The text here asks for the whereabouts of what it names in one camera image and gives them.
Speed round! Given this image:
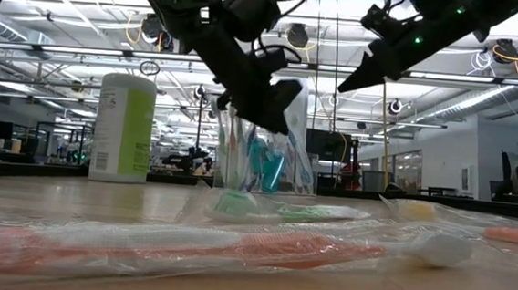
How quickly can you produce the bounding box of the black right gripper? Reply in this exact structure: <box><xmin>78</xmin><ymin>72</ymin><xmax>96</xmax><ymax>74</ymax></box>
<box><xmin>336</xmin><ymin>26</ymin><xmax>433</xmax><ymax>100</ymax></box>

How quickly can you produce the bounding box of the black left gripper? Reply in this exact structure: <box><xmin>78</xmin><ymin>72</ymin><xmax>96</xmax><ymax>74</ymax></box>
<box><xmin>174</xmin><ymin>17</ymin><xmax>308</xmax><ymax>138</ymax></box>

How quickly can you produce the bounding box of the small blue mouthwash bottle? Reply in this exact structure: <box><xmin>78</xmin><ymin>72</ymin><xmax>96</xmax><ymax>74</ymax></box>
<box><xmin>262</xmin><ymin>150</ymin><xmax>287</xmax><ymax>194</ymax></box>
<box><xmin>246</xmin><ymin>137</ymin><xmax>272</xmax><ymax>192</ymax></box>

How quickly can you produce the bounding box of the orange toothbrush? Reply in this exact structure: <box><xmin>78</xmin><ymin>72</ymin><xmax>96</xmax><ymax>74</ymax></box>
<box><xmin>0</xmin><ymin>199</ymin><xmax>476</xmax><ymax>290</ymax></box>
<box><xmin>378</xmin><ymin>197</ymin><xmax>518</xmax><ymax>249</ymax></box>

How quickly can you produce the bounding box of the clear acrylic toothbrush holder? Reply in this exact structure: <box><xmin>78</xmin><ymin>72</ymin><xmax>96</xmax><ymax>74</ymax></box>
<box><xmin>212</xmin><ymin>108</ymin><xmax>322</xmax><ymax>198</ymax></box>

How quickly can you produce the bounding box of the red and black machine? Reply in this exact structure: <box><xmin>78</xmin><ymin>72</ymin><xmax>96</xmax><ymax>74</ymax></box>
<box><xmin>336</xmin><ymin>136</ymin><xmax>366</xmax><ymax>192</ymax></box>

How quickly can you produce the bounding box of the green toothbrush in clear wrapper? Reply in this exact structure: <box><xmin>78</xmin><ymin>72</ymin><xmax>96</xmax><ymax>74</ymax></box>
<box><xmin>175</xmin><ymin>178</ymin><xmax>374</xmax><ymax>239</ymax></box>

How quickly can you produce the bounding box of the grey bin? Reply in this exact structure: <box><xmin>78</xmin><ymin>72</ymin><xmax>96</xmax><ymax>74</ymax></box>
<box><xmin>360</xmin><ymin>169</ymin><xmax>389</xmax><ymax>194</ymax></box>

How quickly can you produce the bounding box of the white green wipes canister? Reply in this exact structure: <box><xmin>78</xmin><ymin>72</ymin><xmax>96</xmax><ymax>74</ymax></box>
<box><xmin>88</xmin><ymin>70</ymin><xmax>159</xmax><ymax>186</ymax></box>

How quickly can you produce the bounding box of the black office chair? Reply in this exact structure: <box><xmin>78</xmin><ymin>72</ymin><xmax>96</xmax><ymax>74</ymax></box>
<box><xmin>487</xmin><ymin>150</ymin><xmax>518</xmax><ymax>203</ymax></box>

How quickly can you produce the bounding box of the black ceiling cable reel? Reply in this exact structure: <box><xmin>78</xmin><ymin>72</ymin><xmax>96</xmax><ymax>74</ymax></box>
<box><xmin>140</xmin><ymin>12</ymin><xmax>177</xmax><ymax>53</ymax></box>
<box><xmin>492</xmin><ymin>37</ymin><xmax>518</xmax><ymax>67</ymax></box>
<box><xmin>387</xmin><ymin>98</ymin><xmax>405</xmax><ymax>117</ymax></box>
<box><xmin>285</xmin><ymin>22</ymin><xmax>311</xmax><ymax>50</ymax></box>

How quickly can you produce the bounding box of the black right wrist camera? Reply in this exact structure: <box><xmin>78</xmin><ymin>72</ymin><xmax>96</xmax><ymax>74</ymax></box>
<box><xmin>359</xmin><ymin>4</ymin><xmax>411</xmax><ymax>43</ymax></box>

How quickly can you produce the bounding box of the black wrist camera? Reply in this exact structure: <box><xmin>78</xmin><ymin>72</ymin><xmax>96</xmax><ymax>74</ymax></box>
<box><xmin>220</xmin><ymin>0</ymin><xmax>284</xmax><ymax>46</ymax></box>
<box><xmin>359</xmin><ymin>4</ymin><xmax>411</xmax><ymax>43</ymax></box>

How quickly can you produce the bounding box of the yellow post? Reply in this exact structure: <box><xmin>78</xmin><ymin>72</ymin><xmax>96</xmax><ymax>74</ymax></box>
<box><xmin>376</xmin><ymin>79</ymin><xmax>397</xmax><ymax>192</ymax></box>

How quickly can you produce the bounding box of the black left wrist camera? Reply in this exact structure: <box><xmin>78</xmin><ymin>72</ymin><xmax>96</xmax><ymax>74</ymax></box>
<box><xmin>220</xmin><ymin>0</ymin><xmax>284</xmax><ymax>46</ymax></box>

